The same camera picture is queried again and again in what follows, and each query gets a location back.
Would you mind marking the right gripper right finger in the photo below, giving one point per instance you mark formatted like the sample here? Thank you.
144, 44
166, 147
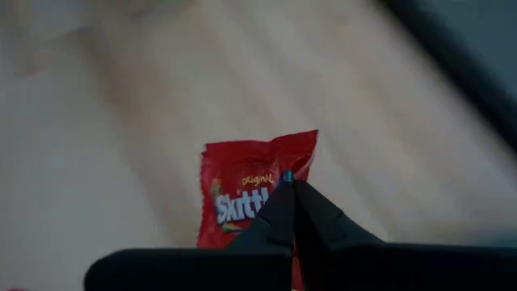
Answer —
323, 226

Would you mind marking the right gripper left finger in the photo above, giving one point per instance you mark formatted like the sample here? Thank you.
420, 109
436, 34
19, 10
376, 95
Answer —
274, 220

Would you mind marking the red Skittles packet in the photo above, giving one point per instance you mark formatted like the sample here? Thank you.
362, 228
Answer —
242, 161

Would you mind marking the black aluminium table frame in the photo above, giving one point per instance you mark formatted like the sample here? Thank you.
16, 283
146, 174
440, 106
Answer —
464, 70

